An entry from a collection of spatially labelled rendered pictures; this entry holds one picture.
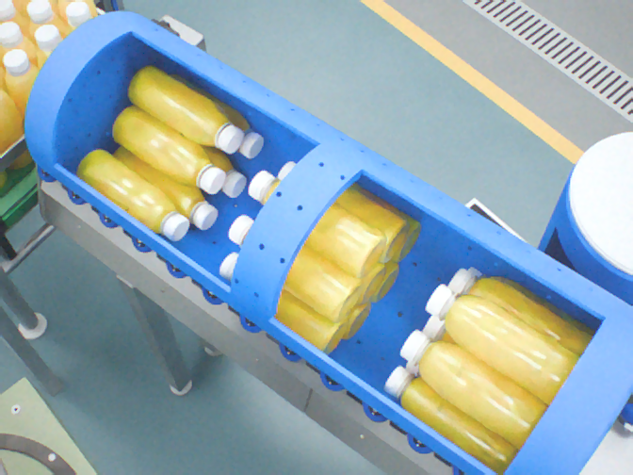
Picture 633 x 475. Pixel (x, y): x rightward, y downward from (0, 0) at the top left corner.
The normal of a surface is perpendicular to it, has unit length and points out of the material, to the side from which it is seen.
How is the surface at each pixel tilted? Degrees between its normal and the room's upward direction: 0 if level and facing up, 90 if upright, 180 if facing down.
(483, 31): 0
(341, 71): 0
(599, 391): 13
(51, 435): 1
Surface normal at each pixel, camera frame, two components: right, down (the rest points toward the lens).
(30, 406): -0.01, -0.50
